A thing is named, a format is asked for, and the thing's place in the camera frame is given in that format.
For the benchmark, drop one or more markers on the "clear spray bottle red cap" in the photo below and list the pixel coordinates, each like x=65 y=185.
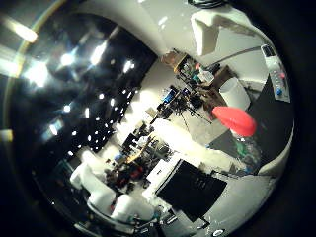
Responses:
x=235 y=120

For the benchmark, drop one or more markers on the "blue lit device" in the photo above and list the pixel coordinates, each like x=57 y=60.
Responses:
x=169 y=95

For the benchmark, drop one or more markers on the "brown wooden workbench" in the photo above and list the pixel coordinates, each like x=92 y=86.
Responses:
x=214 y=95

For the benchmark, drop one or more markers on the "white box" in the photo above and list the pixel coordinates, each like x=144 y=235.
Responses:
x=233 y=94

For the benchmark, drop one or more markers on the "clear plastic container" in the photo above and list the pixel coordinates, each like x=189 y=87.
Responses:
x=205 y=75

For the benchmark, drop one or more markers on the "wooden shelf box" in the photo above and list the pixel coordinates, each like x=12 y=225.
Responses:
x=173 y=59

